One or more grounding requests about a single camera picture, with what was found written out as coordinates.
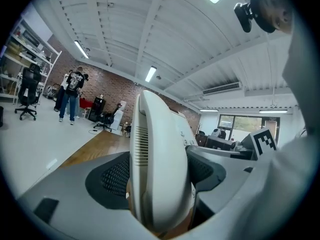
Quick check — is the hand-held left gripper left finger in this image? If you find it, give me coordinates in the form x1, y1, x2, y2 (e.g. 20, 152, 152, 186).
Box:
16, 151, 161, 240

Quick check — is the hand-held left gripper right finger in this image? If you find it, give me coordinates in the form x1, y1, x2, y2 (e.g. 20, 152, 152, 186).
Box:
186, 145, 258, 229

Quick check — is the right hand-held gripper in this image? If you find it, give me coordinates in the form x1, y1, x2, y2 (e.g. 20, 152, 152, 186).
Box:
231, 128, 278, 161

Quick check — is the white telephone base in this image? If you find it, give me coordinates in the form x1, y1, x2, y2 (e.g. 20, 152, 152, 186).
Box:
169, 108, 199, 149

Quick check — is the person's white shirt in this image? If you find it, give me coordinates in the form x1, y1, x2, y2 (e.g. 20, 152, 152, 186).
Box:
159, 28, 320, 240

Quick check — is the ceiling air conditioner vent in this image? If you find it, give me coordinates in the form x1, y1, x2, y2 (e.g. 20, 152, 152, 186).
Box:
201, 81, 244, 96

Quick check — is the black cabinet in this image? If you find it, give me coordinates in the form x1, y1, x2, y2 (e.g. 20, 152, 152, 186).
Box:
87, 96, 107, 123

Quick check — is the red box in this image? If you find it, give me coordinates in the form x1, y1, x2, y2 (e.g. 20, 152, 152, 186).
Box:
79, 97, 95, 110

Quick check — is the black mesh office chair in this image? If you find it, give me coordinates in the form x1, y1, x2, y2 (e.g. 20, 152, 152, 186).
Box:
14, 63, 43, 122

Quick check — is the person's face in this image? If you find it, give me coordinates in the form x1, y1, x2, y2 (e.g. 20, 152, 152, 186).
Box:
264, 0, 294, 34

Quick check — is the white metal shelf rack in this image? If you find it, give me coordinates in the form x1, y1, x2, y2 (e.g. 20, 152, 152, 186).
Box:
0, 15, 63, 105

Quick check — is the black head camera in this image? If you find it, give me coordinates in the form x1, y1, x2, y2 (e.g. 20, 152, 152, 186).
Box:
233, 2, 259, 34

